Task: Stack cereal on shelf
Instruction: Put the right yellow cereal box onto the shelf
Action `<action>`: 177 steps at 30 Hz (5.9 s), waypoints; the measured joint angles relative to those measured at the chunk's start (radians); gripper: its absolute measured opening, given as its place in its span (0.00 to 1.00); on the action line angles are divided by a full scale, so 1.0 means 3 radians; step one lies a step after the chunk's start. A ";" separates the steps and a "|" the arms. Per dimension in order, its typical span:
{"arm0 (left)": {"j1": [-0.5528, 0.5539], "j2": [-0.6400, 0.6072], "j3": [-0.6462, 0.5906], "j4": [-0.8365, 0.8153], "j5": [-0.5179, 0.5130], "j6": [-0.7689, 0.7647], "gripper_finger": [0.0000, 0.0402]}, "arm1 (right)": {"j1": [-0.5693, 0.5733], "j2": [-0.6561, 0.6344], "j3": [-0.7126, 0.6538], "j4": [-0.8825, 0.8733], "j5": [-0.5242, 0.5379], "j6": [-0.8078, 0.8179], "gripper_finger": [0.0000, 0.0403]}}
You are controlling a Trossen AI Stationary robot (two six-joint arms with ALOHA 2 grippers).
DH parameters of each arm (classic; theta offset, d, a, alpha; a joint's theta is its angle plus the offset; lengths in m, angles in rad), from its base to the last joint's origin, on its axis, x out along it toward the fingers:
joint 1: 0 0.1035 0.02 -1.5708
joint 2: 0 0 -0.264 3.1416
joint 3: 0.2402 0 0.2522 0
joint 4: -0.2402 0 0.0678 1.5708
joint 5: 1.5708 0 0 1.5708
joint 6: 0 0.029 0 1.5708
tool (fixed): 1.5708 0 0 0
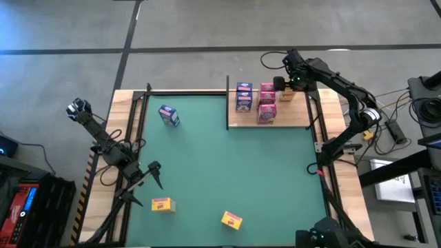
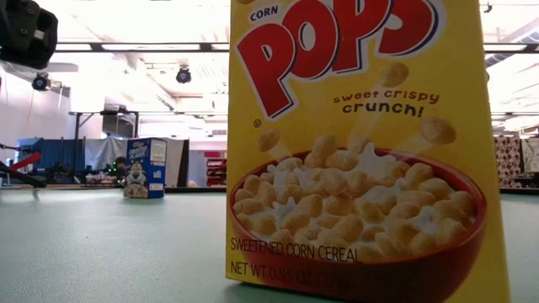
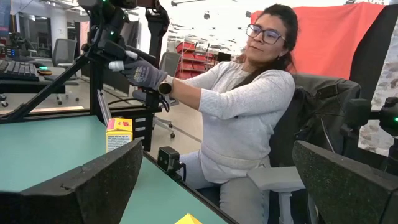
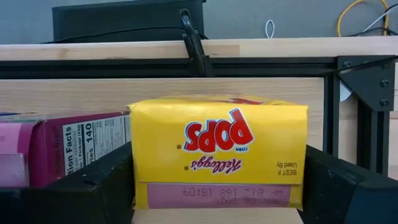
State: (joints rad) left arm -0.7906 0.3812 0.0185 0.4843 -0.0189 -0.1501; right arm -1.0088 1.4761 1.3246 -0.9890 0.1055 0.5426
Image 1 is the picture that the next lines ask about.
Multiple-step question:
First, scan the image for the black crate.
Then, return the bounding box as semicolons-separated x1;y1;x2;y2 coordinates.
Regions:
32;174;77;248

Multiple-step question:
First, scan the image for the black device with green light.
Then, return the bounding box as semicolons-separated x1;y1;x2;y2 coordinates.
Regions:
295;216;366;248

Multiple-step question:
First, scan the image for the black keyboard with blue light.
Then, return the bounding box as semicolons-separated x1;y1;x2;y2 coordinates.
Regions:
422;171;441;216

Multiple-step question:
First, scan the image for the yellow black hazard tape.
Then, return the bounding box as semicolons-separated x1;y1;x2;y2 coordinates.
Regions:
70;151;100;246

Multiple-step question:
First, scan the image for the wooden shelf board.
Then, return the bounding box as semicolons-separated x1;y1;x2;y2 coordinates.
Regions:
227;88;314;129

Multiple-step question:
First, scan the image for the white paper sheet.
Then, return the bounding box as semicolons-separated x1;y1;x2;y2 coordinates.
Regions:
369;158;417;204

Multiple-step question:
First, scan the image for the coiled black cable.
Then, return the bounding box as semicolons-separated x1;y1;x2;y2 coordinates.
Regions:
409;97;441;129

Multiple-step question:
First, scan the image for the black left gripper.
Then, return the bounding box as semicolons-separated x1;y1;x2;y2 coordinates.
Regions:
115;159;164;208

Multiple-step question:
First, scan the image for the yellow Corn Pops cereal box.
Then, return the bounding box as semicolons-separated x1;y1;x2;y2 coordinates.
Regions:
278;87;297;103
150;196;177;214
220;210;244;231

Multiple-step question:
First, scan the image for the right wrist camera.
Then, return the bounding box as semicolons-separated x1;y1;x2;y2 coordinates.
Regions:
281;48;307;70

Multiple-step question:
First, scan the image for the black beam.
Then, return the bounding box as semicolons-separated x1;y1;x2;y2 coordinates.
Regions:
358;149;432;189

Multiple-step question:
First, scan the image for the black-edged shelf end panel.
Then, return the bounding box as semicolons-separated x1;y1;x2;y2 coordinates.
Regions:
225;74;230;131

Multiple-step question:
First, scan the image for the black cylinder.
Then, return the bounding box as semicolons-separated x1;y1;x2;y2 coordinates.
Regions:
422;70;441;91

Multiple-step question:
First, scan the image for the red and black power unit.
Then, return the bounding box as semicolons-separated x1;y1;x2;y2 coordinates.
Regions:
0;182;39;248

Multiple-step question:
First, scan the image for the black device with blue light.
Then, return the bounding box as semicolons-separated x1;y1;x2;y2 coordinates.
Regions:
0;133;20;159

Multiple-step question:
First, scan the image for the black aluminium table frame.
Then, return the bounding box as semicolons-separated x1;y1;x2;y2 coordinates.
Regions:
77;82;345;248

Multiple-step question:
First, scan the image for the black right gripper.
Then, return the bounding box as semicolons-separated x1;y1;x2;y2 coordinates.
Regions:
273;67;315;92

